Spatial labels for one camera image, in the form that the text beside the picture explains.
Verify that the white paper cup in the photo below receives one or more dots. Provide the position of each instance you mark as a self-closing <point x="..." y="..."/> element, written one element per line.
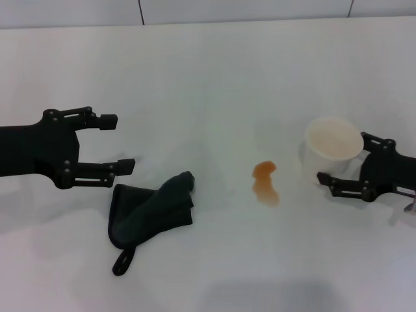
<point x="325" y="162"/>

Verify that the orange-brown liquid stain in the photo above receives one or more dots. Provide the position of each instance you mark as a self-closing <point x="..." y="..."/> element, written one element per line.
<point x="265" y="188"/>

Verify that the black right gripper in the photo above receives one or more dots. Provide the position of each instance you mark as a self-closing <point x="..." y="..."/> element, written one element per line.
<point x="390" y="175"/>

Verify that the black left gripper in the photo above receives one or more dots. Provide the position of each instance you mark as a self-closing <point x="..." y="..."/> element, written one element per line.
<point x="39" y="149"/>

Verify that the dark blue rag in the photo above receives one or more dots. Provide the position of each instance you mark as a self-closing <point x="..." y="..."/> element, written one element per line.
<point x="146" y="211"/>

